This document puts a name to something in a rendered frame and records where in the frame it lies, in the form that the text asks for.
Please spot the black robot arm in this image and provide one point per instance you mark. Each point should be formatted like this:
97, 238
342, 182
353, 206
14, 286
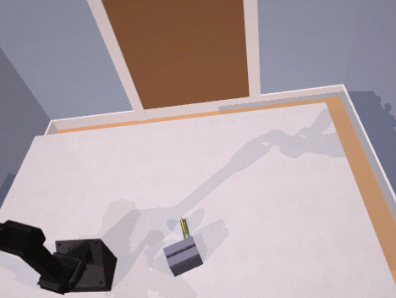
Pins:
59, 273

